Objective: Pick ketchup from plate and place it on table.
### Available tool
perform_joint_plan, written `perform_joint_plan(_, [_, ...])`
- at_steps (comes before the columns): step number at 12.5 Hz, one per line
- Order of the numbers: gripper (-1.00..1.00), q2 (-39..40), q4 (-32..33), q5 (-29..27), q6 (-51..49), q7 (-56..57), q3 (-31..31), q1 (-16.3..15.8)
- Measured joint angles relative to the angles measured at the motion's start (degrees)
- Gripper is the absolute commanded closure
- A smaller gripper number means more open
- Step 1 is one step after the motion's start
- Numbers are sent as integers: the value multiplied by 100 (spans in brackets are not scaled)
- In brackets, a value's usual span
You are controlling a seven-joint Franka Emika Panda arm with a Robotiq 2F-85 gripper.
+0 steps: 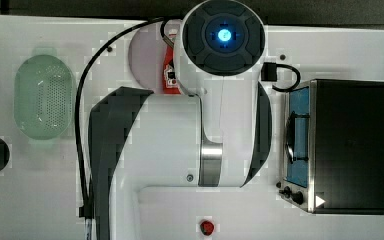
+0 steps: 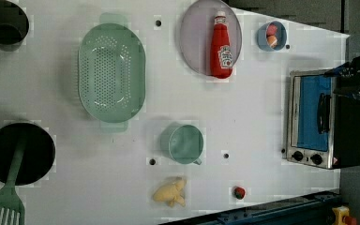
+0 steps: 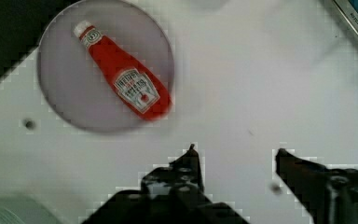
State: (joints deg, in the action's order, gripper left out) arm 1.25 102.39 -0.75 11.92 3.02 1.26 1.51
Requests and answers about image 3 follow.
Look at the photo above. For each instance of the green perforated basket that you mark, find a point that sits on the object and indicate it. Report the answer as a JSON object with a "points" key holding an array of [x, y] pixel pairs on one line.
{"points": [[24, 210]]}

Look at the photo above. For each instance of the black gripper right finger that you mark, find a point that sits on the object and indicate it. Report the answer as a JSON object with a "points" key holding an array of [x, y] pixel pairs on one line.
{"points": [[330, 196]]}

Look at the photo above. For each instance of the grey round plate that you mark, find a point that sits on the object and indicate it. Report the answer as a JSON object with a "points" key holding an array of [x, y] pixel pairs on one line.
{"points": [[73, 84]]}

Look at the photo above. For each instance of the red ketchup bottle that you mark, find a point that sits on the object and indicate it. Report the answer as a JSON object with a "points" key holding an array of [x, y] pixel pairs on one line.
{"points": [[135, 85]]}

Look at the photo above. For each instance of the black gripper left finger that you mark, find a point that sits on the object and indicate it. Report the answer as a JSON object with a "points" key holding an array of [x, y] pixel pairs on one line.
{"points": [[167, 195]]}

